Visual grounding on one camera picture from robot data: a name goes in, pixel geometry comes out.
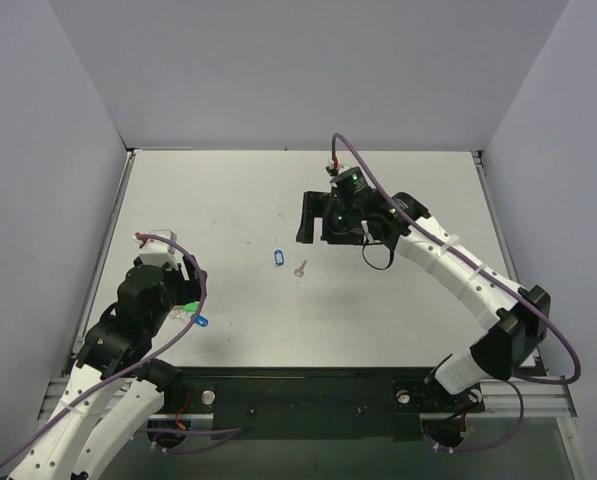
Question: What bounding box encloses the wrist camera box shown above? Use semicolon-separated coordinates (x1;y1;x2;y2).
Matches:
134;234;178;270
326;158;349;177

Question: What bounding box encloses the bunch of keys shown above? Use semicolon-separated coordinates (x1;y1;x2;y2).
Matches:
168;307;188;323

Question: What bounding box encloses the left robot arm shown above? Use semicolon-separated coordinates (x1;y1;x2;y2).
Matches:
9;236;206;479

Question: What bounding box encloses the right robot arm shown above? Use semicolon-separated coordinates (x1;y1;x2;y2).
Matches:
296;167;551;409

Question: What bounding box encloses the silver key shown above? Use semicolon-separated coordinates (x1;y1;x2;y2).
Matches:
294;260;307;277

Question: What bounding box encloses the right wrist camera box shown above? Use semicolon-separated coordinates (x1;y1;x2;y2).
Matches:
326;158;349;177

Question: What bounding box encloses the dark blue key tag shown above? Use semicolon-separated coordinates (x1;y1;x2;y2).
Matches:
189;315;209;327

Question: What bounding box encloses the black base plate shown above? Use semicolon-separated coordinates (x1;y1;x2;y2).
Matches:
148;367;484;445

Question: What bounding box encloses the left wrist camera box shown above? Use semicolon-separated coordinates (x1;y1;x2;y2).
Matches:
134;234;178;270

